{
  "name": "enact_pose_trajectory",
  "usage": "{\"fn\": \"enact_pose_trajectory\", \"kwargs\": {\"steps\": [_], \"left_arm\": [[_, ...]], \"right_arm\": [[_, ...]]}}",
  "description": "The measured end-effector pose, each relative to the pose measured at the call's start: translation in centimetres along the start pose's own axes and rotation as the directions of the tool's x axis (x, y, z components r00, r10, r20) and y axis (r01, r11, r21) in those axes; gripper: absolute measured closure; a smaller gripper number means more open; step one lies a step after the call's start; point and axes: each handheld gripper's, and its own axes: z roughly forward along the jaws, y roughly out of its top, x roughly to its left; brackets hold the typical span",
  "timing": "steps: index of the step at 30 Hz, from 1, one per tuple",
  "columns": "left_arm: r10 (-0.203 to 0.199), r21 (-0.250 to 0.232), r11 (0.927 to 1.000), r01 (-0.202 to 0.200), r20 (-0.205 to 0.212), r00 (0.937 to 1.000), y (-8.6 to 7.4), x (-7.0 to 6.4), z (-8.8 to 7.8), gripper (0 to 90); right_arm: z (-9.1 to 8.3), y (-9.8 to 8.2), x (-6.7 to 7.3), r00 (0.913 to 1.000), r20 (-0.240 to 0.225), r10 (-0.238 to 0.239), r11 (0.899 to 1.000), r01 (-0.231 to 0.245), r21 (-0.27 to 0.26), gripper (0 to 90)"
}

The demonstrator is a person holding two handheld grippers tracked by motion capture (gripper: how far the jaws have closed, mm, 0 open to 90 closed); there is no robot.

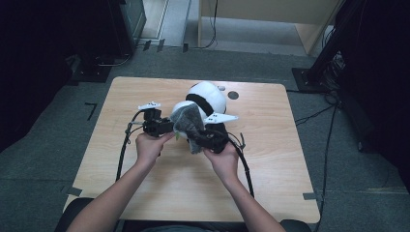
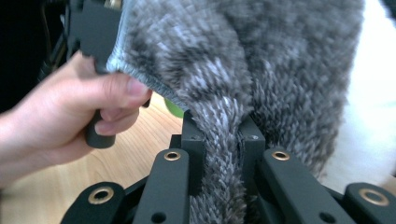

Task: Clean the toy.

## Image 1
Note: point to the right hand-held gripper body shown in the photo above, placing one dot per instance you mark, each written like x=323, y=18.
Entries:
x=217, y=138

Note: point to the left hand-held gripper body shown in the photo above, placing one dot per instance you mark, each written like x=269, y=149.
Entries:
x=154, y=122

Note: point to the grey fuzzy sock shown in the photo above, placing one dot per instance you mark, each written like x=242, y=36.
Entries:
x=188, y=121

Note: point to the panda plush toy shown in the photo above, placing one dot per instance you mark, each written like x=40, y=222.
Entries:
x=209, y=93

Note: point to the person's right hand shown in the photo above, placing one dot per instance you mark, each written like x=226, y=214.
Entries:
x=224, y=164

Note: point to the person's left hand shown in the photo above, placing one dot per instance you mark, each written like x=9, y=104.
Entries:
x=151, y=150

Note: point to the dark round table grommet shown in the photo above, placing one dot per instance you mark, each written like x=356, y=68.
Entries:
x=233, y=95

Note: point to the person's dark clothing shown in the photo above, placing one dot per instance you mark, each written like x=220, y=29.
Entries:
x=183, y=227

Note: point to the black cabinet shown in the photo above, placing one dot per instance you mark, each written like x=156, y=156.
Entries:
x=125, y=25

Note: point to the grey floor tape patch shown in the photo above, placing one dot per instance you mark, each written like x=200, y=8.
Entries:
x=74, y=191
x=310, y=196

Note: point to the black chair armrest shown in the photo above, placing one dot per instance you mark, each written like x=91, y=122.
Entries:
x=296, y=225
x=72, y=214

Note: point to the dark curtain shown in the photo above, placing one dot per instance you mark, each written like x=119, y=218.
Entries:
x=32, y=64
x=380, y=96

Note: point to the black metal stand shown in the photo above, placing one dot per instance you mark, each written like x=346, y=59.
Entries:
x=325, y=48

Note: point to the light wooden furniture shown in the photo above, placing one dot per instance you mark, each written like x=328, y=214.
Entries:
x=274, y=9

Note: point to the black stand base plate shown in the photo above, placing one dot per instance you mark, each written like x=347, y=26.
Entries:
x=92, y=72

